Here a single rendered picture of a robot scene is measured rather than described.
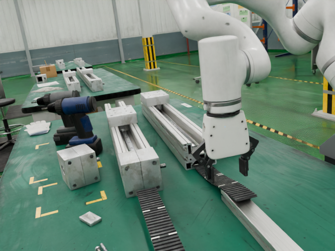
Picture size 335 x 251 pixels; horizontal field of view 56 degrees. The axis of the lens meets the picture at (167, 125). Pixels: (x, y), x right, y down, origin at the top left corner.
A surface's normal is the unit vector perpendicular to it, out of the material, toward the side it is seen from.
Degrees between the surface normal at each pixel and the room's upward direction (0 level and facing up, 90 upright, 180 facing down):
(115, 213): 0
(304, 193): 0
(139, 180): 90
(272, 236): 0
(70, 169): 90
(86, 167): 90
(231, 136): 90
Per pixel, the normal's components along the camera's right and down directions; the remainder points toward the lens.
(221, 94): -0.18, 0.30
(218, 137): 0.16, 0.25
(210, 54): -0.53, 0.30
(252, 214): -0.11, -0.95
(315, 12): -0.84, 0.25
